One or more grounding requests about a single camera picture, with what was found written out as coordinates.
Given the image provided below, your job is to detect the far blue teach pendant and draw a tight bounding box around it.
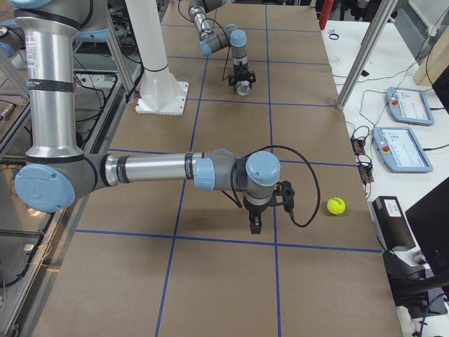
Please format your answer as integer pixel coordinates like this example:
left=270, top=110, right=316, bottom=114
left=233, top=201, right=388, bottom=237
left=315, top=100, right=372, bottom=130
left=387, top=86, right=434, bottom=126

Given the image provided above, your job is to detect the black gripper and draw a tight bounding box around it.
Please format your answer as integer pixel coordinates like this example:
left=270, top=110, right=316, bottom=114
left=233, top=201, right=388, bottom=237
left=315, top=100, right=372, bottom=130
left=245, top=199, right=270, bottom=234
left=228, top=65, right=256, bottom=88

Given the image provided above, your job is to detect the yellow Roland Garros tennis ball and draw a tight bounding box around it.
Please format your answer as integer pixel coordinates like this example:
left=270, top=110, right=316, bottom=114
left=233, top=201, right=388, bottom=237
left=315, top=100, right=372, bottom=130
left=326, top=197, right=346, bottom=216

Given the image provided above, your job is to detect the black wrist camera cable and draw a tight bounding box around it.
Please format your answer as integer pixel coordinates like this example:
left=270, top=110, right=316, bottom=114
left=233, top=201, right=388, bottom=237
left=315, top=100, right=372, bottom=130
left=250, top=145, right=322, bottom=227

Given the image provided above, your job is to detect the small orange electronics board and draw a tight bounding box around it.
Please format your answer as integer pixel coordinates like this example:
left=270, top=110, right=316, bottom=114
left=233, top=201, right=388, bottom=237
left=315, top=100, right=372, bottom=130
left=351, top=138, right=366, bottom=155

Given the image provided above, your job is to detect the blue teach pendant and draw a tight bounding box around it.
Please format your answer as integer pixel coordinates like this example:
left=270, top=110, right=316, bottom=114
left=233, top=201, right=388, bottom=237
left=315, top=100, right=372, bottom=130
left=387, top=86, right=434, bottom=126
left=373, top=127, right=434, bottom=173

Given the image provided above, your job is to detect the black monitor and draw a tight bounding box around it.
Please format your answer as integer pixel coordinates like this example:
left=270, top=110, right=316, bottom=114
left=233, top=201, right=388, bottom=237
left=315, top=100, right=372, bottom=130
left=406, top=178, right=448, bottom=274

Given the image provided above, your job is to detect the white blue tennis ball can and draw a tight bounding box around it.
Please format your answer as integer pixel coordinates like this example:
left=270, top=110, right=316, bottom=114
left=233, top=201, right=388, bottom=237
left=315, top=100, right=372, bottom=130
left=234, top=81, right=251, bottom=96

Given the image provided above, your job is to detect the near blue teach pendant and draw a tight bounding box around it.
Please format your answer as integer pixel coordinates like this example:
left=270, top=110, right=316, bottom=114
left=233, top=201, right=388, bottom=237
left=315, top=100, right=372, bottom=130
left=373, top=127, right=434, bottom=173

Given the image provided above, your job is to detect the black box with label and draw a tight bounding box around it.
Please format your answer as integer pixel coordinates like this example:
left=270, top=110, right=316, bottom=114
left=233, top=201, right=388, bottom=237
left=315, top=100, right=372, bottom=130
left=371, top=196, right=416, bottom=251

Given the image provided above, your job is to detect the aluminium frame post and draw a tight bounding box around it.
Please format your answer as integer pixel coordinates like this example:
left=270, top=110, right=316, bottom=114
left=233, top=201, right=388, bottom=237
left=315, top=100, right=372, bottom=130
left=335, top=1, right=408, bottom=110

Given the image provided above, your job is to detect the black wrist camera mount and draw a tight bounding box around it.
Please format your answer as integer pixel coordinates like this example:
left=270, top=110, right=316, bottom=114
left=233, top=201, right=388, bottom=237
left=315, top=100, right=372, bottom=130
left=272, top=180, right=295, bottom=213

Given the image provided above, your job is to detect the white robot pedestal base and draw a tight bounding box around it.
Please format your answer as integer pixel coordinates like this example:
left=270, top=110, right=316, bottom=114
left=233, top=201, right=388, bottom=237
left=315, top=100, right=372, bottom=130
left=126, top=0, right=189, bottom=116

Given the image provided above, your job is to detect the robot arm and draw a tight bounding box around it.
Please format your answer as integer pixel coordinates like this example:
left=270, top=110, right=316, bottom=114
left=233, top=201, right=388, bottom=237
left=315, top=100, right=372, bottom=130
left=8, top=1, right=281, bottom=234
left=188, top=1, right=256, bottom=96

